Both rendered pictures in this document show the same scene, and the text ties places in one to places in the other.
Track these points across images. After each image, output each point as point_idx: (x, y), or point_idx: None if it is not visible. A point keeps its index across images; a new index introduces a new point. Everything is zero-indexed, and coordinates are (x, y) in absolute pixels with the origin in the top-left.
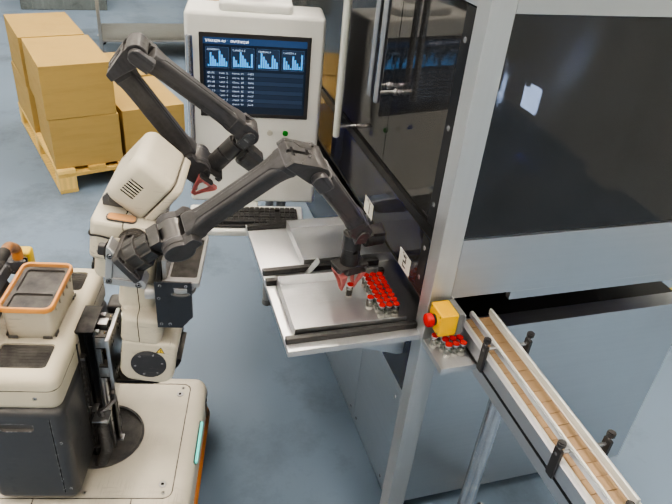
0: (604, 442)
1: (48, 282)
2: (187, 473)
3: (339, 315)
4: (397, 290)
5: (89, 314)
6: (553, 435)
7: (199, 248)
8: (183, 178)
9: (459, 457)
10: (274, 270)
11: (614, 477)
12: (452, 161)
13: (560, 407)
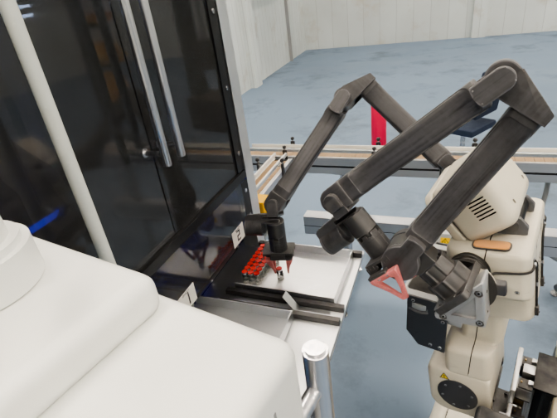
0: (259, 164)
1: None
2: (436, 409)
3: (304, 264)
4: (237, 273)
5: (549, 378)
6: (270, 177)
7: (417, 278)
8: (441, 175)
9: None
10: (327, 315)
11: (271, 160)
12: (238, 103)
13: (255, 177)
